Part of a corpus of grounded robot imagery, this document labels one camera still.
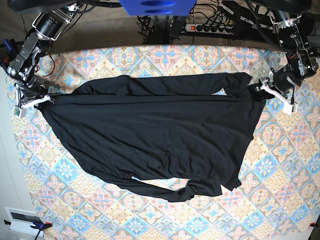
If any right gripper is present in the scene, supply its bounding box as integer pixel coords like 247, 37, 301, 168
16, 77, 60, 99

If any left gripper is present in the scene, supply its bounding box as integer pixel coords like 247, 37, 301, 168
253, 67, 300, 102

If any black t-shirt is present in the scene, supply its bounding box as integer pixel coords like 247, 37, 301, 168
38, 72, 266, 203

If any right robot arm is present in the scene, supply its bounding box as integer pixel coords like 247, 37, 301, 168
0, 0, 84, 99

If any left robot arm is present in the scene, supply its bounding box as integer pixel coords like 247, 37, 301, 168
252, 10, 319, 101

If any orange black clamp left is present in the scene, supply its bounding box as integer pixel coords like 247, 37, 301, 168
0, 58, 18, 81

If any blue clamp upper left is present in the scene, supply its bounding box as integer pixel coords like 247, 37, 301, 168
0, 39, 15, 52

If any white power strip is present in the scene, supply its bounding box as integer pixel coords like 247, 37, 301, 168
184, 23, 233, 35

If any patterned tablecloth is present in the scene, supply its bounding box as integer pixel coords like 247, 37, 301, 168
10, 45, 320, 240

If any orange clamp lower right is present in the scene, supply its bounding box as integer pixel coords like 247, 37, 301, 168
309, 222, 320, 228

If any white floor vent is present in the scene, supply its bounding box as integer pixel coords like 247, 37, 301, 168
5, 207, 42, 237

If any blue orange clamp lower left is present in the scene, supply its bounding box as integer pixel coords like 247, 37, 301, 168
4, 220, 53, 232

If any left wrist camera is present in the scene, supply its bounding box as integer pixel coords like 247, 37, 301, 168
283, 102, 298, 116

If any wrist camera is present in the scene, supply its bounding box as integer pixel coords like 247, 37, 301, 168
283, 102, 298, 116
13, 106, 27, 118

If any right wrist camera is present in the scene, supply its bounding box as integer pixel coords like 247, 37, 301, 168
13, 106, 27, 118

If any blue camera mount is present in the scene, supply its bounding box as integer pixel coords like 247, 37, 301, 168
119, 0, 197, 17

